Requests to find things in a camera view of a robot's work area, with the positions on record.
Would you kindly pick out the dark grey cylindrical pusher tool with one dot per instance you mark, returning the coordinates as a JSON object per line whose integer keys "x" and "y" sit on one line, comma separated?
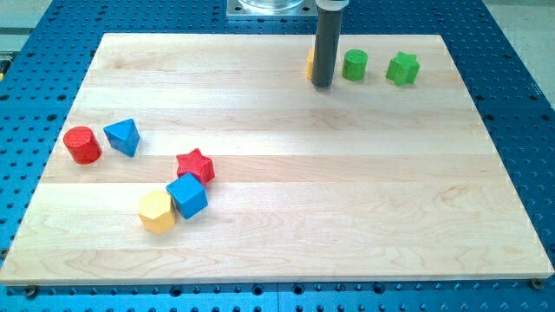
{"x": 329, "y": 23}

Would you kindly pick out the green star block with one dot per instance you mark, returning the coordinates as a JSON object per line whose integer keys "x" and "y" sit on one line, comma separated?
{"x": 403, "y": 69}

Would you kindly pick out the red star block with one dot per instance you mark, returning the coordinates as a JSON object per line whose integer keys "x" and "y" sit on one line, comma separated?
{"x": 196, "y": 163}

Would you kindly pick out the yellow hexagon block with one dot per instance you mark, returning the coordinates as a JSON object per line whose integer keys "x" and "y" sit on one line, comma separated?
{"x": 156, "y": 212}

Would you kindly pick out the yellow block behind pusher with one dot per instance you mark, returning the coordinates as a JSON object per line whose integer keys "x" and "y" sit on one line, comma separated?
{"x": 309, "y": 64}

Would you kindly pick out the green cylinder block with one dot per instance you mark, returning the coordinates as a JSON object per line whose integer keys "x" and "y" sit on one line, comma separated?
{"x": 354, "y": 64}

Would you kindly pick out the metal robot mounting plate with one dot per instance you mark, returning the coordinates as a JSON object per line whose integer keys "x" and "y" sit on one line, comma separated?
{"x": 270, "y": 8}

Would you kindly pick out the wooden board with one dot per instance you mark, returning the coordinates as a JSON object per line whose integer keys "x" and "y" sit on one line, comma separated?
{"x": 365, "y": 181}

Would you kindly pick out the blue cube block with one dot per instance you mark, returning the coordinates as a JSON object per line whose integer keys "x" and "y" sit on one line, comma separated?
{"x": 188, "y": 194}

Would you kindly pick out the blue triangle block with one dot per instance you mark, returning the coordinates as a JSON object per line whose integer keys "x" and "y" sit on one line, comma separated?
{"x": 123, "y": 136}

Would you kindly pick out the red cylinder block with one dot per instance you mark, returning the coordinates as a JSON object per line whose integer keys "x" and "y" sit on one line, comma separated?
{"x": 82, "y": 145}

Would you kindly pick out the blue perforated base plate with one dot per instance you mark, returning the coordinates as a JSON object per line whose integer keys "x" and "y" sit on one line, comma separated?
{"x": 43, "y": 80}

